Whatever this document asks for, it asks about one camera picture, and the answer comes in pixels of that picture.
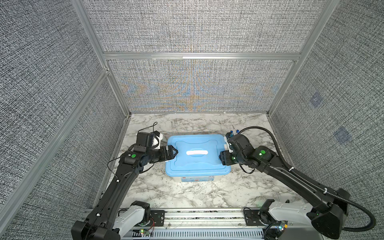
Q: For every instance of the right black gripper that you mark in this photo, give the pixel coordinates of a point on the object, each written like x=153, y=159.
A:
x=225, y=157

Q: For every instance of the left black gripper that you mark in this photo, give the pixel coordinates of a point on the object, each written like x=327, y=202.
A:
x=164, y=156

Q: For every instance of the blue plastic lid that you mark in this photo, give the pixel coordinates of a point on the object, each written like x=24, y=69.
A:
x=198, y=156

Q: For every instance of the white plastic bin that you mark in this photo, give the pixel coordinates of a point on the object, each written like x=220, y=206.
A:
x=197, y=179

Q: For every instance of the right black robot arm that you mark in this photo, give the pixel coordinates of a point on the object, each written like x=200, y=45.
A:
x=329, y=208

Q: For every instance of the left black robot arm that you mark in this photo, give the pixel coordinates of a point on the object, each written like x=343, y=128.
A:
x=100, y=223

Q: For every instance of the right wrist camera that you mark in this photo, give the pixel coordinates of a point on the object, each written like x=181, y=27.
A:
x=230, y=140

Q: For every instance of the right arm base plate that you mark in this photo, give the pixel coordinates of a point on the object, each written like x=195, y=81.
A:
x=257, y=217

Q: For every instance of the aluminium front rail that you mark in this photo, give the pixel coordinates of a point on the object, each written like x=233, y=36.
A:
x=210, y=218

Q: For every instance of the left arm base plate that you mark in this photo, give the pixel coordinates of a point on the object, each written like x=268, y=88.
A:
x=156, y=219

